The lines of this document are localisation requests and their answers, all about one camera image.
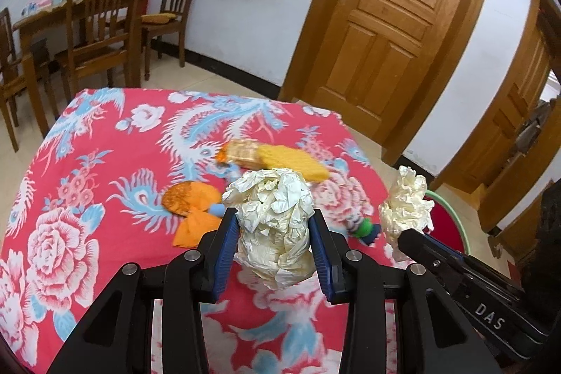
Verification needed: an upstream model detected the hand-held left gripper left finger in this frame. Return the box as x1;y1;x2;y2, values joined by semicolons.
46;208;241;374

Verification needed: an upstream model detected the large wooden chair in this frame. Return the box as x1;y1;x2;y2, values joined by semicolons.
55;0;156;103

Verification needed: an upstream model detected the small cream paper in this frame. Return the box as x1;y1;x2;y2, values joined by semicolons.
378;165;435;263

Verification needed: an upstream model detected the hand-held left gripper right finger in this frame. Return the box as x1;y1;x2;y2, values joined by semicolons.
309;208;502;374

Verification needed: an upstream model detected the orange wrapper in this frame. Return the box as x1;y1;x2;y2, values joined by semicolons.
162;181;222;217

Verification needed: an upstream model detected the dark wooden chair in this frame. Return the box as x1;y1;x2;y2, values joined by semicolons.
0;8;49;151

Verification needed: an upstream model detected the yellow seat cushion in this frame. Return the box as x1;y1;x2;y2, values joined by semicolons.
140;12;176;25

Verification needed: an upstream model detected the biscuit packet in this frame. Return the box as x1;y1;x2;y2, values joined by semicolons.
215;140;264;166

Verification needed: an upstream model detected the open wooden panel door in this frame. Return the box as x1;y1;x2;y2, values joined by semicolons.
432;0;561;232

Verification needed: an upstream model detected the red floral tablecloth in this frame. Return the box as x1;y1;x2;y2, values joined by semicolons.
0;87;487;374

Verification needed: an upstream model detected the orange paper piece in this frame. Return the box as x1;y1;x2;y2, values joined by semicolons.
173;210;215;250

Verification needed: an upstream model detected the red bin with green rim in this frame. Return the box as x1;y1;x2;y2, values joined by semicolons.
421;189;472;258

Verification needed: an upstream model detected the green blue toy keychain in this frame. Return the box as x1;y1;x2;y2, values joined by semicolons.
346;214;382;247

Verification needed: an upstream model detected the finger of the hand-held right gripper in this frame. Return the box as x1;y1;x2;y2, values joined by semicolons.
397;227;466;301
426;234;471;266

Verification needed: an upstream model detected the wooden dining table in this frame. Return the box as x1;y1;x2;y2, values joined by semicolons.
12;0;154;138

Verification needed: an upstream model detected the closed wooden panel door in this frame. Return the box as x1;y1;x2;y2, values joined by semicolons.
280;0;496;147

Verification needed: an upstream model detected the yellow foam net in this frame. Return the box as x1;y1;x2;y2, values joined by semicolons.
256;144;330;183

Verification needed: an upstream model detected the large cream paper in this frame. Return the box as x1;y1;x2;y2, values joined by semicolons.
221;168;317;291

